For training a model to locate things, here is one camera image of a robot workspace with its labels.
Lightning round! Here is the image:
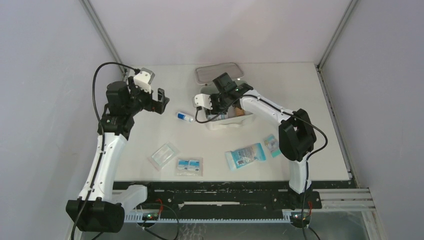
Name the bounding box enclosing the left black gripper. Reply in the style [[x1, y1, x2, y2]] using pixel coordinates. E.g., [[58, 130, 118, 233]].
[[125, 76, 169, 117]]

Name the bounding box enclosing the white blue tube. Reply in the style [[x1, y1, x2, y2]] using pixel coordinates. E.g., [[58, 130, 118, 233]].
[[176, 112, 195, 123]]

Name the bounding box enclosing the white medicine kit case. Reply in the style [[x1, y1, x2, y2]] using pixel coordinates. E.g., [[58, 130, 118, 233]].
[[193, 62, 255, 131]]

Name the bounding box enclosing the clear bag gauze pad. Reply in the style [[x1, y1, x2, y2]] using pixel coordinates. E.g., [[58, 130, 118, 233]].
[[147, 142, 180, 171]]

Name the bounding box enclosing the large blue white pouch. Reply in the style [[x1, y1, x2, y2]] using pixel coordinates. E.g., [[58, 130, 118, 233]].
[[224, 143, 266, 171]]

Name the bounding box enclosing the small teal mask packet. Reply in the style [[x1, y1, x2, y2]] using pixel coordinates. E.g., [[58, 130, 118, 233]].
[[263, 134, 282, 158]]

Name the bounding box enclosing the bag of blue packets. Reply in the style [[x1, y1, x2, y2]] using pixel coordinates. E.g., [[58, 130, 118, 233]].
[[175, 157, 203, 177]]

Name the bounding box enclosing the brown bottle orange cap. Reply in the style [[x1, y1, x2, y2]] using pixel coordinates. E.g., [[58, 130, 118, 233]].
[[234, 107, 246, 117]]

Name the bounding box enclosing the clear bag white gauze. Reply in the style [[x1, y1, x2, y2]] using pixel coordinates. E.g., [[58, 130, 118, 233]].
[[206, 113, 229, 121]]

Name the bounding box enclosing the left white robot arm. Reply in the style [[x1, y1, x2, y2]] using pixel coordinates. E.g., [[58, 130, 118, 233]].
[[65, 77, 170, 233]]

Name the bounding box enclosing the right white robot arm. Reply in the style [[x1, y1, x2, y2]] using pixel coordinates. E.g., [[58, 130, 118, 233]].
[[211, 73, 317, 208]]

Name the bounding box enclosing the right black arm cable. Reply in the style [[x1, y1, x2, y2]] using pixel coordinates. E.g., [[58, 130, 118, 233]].
[[194, 94, 329, 240]]

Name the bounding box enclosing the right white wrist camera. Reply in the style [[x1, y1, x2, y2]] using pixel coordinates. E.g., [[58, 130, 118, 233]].
[[192, 93, 213, 110]]

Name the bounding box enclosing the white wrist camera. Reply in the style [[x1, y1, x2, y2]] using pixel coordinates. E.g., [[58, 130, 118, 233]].
[[133, 67, 155, 94], [192, 93, 213, 110]]

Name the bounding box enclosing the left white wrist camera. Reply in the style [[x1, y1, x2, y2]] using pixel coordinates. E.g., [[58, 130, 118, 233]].
[[133, 67, 155, 94]]

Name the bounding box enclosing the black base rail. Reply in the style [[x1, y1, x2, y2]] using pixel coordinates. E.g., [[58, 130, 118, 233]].
[[113, 180, 357, 220]]

